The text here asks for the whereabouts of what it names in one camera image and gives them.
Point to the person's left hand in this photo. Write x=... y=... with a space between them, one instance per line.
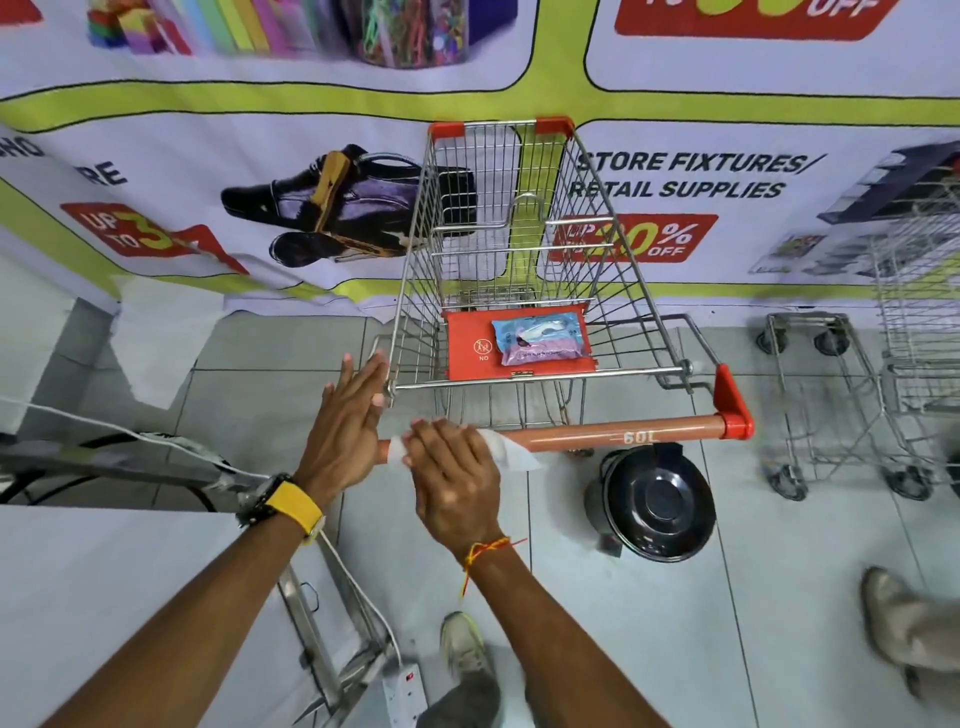
x=341 y=442

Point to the person's right hand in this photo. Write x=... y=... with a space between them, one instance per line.
x=454 y=487

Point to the person's left little finger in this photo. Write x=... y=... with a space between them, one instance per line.
x=328 y=395

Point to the person's right thumb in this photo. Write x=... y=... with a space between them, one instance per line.
x=410 y=454

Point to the white wet wipe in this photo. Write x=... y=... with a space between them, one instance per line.
x=514 y=450

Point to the person's right forearm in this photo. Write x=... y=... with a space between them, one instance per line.
x=562 y=645

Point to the person's left forearm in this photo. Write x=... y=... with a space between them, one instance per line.
x=195 y=630

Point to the blue and pink wipes packet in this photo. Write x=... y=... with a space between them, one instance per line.
x=538 y=337

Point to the person's left shoe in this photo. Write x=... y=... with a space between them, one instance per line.
x=465 y=646

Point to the person's shoe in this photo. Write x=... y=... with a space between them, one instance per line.
x=889 y=611
x=465 y=646

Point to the white power strip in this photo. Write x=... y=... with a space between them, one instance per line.
x=405 y=694

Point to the black bin with lid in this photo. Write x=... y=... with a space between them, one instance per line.
x=656 y=502

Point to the person's left leg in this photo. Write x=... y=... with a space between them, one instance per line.
x=465 y=705

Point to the person's leg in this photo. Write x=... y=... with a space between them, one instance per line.
x=937 y=645
x=465 y=705

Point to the bare metal shopping cart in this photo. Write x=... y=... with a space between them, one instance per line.
x=806 y=318

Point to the person's right shoe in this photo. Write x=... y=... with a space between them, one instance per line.
x=889 y=611

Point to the person's right leg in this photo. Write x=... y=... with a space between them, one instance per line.
x=937 y=645

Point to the printed wall banner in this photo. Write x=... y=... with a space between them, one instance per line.
x=225 y=120

